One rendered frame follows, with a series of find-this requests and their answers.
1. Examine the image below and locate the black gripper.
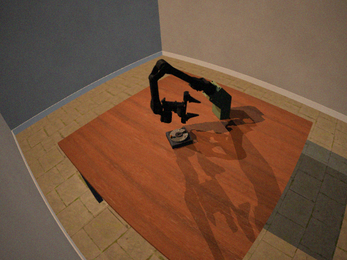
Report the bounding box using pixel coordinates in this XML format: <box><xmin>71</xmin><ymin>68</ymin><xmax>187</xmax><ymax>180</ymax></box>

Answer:
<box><xmin>172</xmin><ymin>91</ymin><xmax>201</xmax><ymax>124</ymax></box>

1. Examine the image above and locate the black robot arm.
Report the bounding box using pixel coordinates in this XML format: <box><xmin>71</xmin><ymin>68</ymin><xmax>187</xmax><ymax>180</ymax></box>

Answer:
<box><xmin>149</xmin><ymin>59</ymin><xmax>217</xmax><ymax>124</ymax></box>

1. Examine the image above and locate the white round flange plate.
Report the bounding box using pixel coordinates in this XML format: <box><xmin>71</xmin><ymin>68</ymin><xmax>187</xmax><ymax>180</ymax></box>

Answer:
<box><xmin>170</xmin><ymin>128</ymin><xmax>188</xmax><ymax>142</ymax></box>

